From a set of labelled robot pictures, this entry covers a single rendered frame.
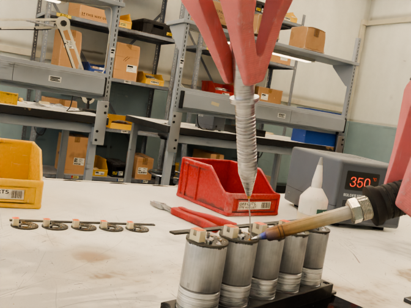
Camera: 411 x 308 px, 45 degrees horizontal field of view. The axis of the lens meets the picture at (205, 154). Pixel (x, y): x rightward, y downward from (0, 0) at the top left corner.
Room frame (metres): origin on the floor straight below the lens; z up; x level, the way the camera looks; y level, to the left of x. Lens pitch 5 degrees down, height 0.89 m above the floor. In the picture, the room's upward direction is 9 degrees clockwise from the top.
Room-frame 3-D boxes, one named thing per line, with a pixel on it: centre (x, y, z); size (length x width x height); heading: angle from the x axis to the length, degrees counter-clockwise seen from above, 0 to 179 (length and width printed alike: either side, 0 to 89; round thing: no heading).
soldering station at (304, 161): (0.76, -0.22, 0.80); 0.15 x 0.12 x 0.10; 17
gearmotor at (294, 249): (0.34, -0.07, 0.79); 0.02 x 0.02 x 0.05
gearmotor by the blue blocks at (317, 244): (0.36, -0.09, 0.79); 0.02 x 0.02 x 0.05
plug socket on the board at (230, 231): (0.29, -0.02, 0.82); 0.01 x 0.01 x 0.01; 46
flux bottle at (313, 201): (0.58, -0.14, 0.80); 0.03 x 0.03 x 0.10
